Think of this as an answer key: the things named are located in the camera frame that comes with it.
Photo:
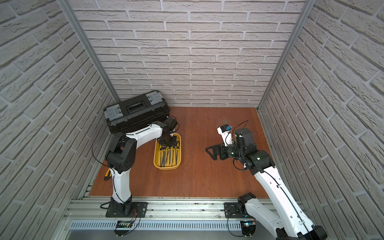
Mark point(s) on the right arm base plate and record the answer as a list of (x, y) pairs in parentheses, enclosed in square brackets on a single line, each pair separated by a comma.
[(235, 210)]

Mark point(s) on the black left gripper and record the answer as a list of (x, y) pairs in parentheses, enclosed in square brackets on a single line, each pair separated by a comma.
[(167, 142)]

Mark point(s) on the aluminium front rail frame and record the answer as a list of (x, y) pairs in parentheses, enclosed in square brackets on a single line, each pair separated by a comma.
[(166, 218)]

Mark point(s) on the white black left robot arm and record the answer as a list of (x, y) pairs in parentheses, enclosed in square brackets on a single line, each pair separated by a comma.
[(122, 153)]

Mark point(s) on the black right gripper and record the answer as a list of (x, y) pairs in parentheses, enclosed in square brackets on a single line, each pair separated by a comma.
[(221, 148)]

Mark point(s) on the controller board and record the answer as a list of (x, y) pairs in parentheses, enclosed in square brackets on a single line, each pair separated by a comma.
[(123, 228), (248, 228)]

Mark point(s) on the left controller board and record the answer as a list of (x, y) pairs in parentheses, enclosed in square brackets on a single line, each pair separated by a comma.
[(123, 228)]

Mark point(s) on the right controller board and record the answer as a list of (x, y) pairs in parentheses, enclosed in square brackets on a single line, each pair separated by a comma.
[(248, 228)]

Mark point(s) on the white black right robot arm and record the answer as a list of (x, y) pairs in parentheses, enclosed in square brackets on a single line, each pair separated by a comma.
[(290, 222)]

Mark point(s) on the orange handled pliers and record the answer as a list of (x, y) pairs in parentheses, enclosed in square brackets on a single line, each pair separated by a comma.
[(108, 175)]

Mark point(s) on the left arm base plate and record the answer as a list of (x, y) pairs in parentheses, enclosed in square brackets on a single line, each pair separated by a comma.
[(127, 210)]

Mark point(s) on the black plastic toolbox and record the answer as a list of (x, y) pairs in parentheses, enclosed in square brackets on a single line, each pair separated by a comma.
[(136, 113)]

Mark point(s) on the yellow plastic tray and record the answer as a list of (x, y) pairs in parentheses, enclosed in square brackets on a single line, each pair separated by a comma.
[(168, 158)]

